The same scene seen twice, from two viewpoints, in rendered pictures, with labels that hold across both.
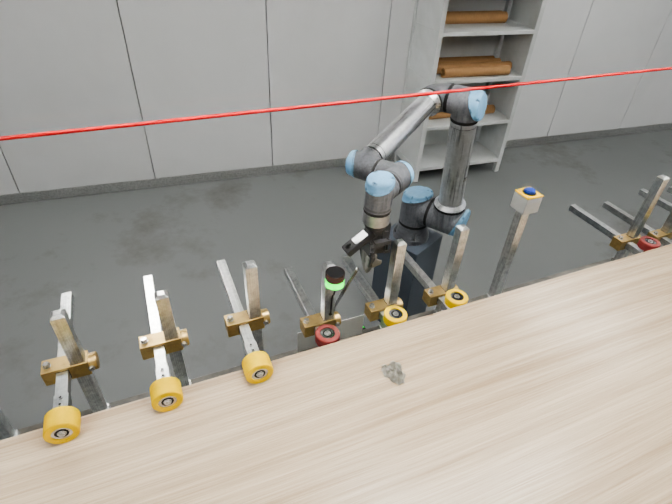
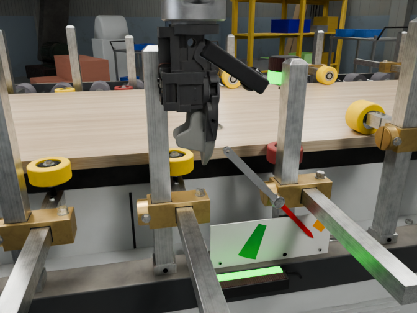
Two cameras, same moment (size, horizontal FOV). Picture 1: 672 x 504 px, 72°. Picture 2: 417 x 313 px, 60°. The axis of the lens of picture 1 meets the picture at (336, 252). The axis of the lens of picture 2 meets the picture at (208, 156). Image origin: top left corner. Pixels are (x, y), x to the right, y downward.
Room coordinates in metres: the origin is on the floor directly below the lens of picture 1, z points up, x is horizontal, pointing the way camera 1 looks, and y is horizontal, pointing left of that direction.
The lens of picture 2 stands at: (1.80, 0.01, 1.17)
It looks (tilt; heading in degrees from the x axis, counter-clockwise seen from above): 20 degrees down; 193
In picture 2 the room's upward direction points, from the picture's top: straight up
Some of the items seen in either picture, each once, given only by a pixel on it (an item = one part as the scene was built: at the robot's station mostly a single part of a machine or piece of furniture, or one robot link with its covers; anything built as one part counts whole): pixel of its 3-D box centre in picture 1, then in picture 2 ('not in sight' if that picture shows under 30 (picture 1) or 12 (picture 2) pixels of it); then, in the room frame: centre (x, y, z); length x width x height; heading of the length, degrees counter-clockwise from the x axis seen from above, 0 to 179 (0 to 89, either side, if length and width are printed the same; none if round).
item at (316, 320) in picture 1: (320, 323); (294, 190); (1.11, 0.04, 0.85); 0.13 x 0.06 x 0.05; 115
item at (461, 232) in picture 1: (449, 278); (12, 192); (1.34, -0.43, 0.90); 0.03 x 0.03 x 0.48; 25
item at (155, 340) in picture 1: (164, 342); not in sight; (0.90, 0.49, 0.95); 0.13 x 0.06 x 0.05; 115
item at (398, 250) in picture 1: (391, 294); (159, 181); (1.23, -0.21, 0.89); 0.03 x 0.03 x 0.48; 25
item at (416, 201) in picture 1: (417, 205); not in sight; (2.02, -0.40, 0.79); 0.17 x 0.15 x 0.18; 58
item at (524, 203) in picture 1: (526, 201); not in sight; (1.44, -0.67, 1.18); 0.07 x 0.07 x 0.08; 25
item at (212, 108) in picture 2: not in sight; (208, 111); (1.29, -0.10, 1.04); 0.05 x 0.02 x 0.09; 25
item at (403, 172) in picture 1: (393, 177); not in sight; (1.38, -0.18, 1.28); 0.12 x 0.12 x 0.09; 58
